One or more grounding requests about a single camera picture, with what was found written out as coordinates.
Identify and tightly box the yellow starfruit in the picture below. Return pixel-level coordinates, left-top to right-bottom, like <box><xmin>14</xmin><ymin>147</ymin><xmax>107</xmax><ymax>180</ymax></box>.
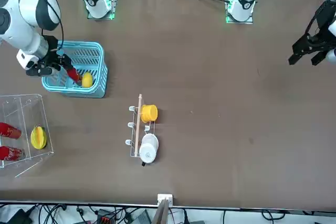
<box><xmin>30</xmin><ymin>126</ymin><xmax>48</xmax><ymax>150</ymax></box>

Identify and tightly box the red cola drink bottle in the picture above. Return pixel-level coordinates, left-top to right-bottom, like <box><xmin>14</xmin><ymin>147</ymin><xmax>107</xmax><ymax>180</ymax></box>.
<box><xmin>0</xmin><ymin>122</ymin><xmax>22</xmax><ymax>140</ymax></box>
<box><xmin>67</xmin><ymin>67</ymin><xmax>83</xmax><ymax>83</ymax></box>
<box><xmin>0</xmin><ymin>145</ymin><xmax>26</xmax><ymax>161</ymax></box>

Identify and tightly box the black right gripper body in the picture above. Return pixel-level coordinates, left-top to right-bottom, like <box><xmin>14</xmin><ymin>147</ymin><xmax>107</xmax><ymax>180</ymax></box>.
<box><xmin>39</xmin><ymin>36</ymin><xmax>65</xmax><ymax>71</ymax></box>

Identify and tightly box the aluminium camera post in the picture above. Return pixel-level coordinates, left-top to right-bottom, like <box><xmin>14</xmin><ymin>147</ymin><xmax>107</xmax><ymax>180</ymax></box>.
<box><xmin>153</xmin><ymin>199</ymin><xmax>171</xmax><ymax>224</ymax></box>

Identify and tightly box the white post bracket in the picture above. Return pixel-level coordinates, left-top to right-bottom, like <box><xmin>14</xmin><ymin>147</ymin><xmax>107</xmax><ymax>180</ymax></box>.
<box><xmin>157</xmin><ymin>194</ymin><xmax>174</xmax><ymax>206</ymax></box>

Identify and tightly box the white wire cup rack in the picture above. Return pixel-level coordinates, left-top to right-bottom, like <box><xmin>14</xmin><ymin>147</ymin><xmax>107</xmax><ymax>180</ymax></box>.
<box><xmin>125</xmin><ymin>93</ymin><xmax>160</xmax><ymax>159</ymax></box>

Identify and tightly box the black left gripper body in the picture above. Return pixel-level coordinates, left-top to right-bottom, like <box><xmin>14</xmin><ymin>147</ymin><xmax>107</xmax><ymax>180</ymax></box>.
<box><xmin>304</xmin><ymin>0</ymin><xmax>336</xmax><ymax>51</ymax></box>

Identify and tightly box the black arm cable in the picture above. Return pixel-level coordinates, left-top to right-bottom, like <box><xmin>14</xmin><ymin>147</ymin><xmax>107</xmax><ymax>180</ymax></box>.
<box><xmin>51</xmin><ymin>0</ymin><xmax>88</xmax><ymax>52</ymax></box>

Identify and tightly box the yellow fruit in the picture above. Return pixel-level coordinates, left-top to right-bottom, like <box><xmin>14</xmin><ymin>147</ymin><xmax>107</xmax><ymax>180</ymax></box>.
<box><xmin>81</xmin><ymin>72</ymin><xmax>93</xmax><ymax>88</ymax></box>

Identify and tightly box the clear acrylic rack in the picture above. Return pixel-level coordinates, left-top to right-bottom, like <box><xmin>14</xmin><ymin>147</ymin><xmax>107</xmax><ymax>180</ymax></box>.
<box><xmin>0</xmin><ymin>93</ymin><xmax>55</xmax><ymax>178</ymax></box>

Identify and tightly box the grey power adapter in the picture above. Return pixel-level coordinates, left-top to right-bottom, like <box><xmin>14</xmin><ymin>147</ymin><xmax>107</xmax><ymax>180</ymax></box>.
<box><xmin>132</xmin><ymin>210</ymin><xmax>152</xmax><ymax>224</ymax></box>

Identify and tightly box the large black power brick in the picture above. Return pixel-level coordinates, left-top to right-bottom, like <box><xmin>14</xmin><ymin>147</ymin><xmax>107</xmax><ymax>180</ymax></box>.
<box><xmin>5</xmin><ymin>208</ymin><xmax>34</xmax><ymax>224</ymax></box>

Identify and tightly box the orange black electronic device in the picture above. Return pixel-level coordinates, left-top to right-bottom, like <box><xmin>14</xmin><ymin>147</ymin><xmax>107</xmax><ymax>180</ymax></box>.
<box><xmin>96</xmin><ymin>209</ymin><xmax>116</xmax><ymax>224</ymax></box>

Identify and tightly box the light blue plastic basket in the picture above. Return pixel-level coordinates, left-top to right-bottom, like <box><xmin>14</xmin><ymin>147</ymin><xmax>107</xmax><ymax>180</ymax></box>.
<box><xmin>41</xmin><ymin>40</ymin><xmax>109</xmax><ymax>98</ymax></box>

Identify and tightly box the white cup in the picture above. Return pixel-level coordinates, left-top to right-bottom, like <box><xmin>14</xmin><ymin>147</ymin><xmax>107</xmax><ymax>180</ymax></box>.
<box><xmin>139</xmin><ymin>133</ymin><xmax>160</xmax><ymax>167</ymax></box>

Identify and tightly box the yellow cup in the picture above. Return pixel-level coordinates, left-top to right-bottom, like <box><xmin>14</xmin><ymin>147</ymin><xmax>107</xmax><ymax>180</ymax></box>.
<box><xmin>140</xmin><ymin>104</ymin><xmax>159</xmax><ymax>123</ymax></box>

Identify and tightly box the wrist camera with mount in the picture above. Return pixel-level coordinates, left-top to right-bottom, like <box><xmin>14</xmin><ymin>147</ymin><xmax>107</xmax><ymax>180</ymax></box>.
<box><xmin>25</xmin><ymin>62</ymin><xmax>53</xmax><ymax>77</ymax></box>

